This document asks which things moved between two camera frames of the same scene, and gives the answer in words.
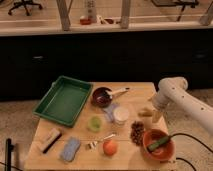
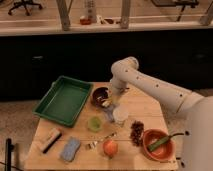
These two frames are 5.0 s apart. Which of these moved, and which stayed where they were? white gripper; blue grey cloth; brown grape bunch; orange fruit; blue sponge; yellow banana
Moved: yellow banana; white gripper
Stayed: blue grey cloth; orange fruit; blue sponge; brown grape bunch
